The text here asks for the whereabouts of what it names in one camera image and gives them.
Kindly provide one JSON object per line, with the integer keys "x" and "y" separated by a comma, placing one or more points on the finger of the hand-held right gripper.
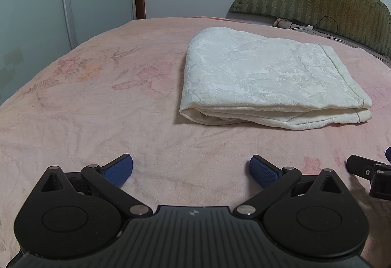
{"x": 389, "y": 154}
{"x": 378, "y": 182}

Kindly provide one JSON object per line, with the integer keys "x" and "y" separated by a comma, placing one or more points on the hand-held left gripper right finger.
{"x": 264, "y": 171}

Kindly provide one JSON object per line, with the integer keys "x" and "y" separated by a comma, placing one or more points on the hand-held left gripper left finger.
{"x": 117, "y": 170}

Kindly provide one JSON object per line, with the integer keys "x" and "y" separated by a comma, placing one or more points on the pink floral blanket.
{"x": 107, "y": 121}

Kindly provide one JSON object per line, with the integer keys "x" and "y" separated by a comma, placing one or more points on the white wardrobe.
{"x": 61, "y": 2}

